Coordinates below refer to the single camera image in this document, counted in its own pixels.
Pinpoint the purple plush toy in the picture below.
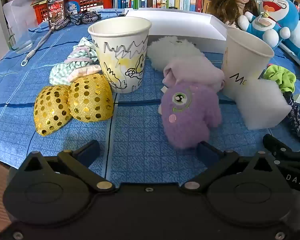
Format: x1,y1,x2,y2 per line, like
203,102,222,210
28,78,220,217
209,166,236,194
159,82,223,151

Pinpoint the grey lanyard strap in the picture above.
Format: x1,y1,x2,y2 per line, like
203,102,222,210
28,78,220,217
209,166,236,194
21,26,56,67

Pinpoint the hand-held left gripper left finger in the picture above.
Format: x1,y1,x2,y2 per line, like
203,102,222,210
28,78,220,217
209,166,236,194
19,140,117,193

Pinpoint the blue cat plush with bell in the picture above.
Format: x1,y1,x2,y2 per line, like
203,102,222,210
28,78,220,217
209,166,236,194
238,0,300,50

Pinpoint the round blue badge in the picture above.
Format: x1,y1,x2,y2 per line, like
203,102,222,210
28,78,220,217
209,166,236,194
65,1,81,15

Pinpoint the white fluffy plush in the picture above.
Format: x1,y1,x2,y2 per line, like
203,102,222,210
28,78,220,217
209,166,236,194
147,36,206,72

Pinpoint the green scrunchie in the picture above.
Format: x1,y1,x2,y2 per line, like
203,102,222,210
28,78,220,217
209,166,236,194
263,65,297,93

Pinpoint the plain white paper cup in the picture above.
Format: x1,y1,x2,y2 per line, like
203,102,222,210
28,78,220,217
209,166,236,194
221,27,275,99

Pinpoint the miniature black bicycle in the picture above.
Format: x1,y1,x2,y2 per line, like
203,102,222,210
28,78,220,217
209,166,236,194
54,11,102,31

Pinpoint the brown-haired doll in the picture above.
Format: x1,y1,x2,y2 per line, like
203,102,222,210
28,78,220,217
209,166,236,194
207,0,259,29

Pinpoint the green striped pink cloth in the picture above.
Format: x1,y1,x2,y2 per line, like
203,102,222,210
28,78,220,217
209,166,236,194
49,37,101,86

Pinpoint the white sponge block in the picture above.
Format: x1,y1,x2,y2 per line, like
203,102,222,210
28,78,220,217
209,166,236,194
236,78,292,130

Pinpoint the gold sequined bow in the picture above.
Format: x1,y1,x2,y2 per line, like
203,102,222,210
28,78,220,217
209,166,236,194
34,74,115,137

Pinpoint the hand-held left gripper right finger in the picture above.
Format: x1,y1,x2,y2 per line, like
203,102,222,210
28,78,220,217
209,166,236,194
181,141,282,194

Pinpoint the paper cup with drawn animals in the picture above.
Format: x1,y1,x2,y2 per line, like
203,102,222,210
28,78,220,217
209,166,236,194
87,17,152,94

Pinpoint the dark blue floral scrunchie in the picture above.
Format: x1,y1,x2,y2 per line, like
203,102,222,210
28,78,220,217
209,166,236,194
282,91,300,148

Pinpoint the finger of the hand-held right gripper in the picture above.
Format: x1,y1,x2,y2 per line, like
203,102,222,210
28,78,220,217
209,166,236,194
262,134,300,167

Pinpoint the smartphone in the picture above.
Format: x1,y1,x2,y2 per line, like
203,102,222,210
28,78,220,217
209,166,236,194
47,0,66,28

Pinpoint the white cardboard box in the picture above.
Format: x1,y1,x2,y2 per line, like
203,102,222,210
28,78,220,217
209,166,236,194
124,7,228,54

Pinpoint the white rod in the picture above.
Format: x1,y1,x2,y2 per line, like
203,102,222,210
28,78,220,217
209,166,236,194
278,42,300,71

